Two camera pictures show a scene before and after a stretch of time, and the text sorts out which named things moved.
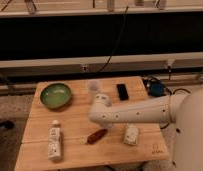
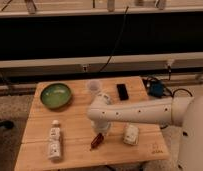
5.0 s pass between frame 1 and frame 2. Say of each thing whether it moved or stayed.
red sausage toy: moved
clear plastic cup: stayed
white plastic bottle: stayed
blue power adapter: stayed
